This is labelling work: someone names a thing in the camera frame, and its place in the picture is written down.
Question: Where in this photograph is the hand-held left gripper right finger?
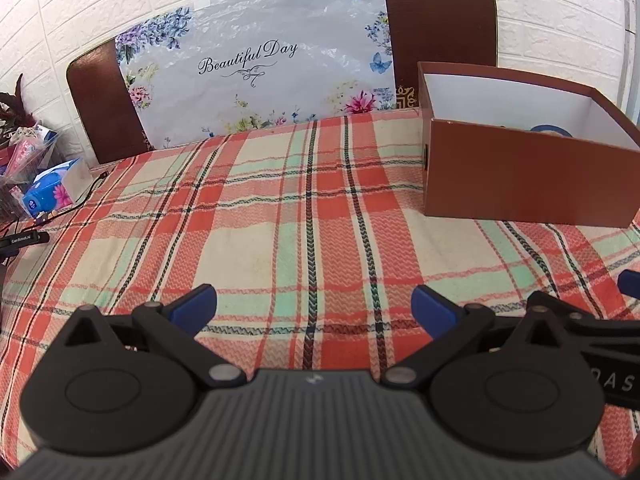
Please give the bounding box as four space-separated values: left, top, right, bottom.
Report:
382 284 586 388

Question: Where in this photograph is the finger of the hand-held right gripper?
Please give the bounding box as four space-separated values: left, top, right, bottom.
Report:
617 269 640 302
557 310 640 352

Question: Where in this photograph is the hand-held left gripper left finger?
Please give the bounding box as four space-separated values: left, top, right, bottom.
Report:
62 284 248 388

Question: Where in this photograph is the brown cardboard box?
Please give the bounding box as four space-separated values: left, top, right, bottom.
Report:
416 61 640 229

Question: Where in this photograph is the blue tape roll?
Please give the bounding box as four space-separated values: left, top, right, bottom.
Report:
529 122 575 138

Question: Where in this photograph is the red plaid blanket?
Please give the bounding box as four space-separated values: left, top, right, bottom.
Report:
0 110 640 466

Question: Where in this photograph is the black stick device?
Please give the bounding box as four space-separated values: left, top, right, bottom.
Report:
0 230 50 252

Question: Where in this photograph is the blue tissue pack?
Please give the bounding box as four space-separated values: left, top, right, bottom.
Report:
21 157 92 219

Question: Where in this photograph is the clear plastic organizer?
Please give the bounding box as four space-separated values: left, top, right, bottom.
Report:
0 125 60 221

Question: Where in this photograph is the floral plastic bag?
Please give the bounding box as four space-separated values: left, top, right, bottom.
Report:
114 0 398 151

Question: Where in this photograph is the grey glass door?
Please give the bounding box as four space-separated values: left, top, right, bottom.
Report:
619 0 640 126

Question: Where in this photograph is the dark feather decoration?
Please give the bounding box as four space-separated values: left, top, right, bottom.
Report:
0 74 40 133

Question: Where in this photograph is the brown headboard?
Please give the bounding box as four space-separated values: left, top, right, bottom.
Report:
66 0 498 166

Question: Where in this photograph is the black cable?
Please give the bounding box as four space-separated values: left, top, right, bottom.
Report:
15 170 110 226

